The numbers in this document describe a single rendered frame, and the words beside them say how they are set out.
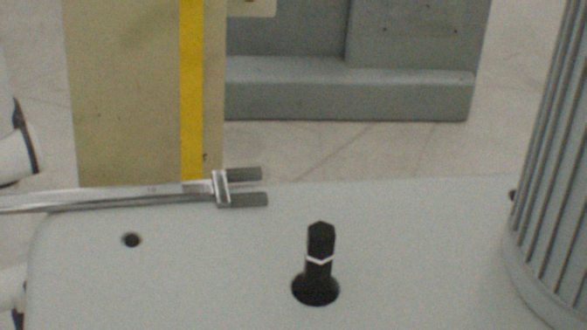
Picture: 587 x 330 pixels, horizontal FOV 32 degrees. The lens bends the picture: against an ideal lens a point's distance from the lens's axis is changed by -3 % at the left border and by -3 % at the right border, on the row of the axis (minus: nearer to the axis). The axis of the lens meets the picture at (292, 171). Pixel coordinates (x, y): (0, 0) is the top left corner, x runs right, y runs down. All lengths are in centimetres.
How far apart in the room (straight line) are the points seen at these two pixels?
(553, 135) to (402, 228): 17
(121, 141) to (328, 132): 113
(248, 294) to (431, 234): 16
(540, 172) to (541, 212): 3
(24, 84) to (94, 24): 144
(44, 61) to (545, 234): 357
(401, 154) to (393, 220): 297
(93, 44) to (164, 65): 20
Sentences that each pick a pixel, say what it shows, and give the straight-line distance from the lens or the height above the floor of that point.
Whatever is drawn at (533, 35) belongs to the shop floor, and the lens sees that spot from 457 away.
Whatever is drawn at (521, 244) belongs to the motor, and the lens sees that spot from 80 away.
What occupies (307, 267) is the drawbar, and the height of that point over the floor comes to 192.
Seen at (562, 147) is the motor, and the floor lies 204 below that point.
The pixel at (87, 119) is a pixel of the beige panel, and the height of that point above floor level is 65.
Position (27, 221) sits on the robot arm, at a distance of 164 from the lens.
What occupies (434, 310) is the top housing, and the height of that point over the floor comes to 189.
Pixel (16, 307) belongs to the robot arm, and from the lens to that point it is 173.
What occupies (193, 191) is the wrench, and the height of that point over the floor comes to 190.
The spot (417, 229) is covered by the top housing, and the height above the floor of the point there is 189.
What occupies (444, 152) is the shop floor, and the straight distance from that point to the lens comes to 385.
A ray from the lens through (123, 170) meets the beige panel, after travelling 301.
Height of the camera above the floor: 248
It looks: 42 degrees down
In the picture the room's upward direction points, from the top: 4 degrees clockwise
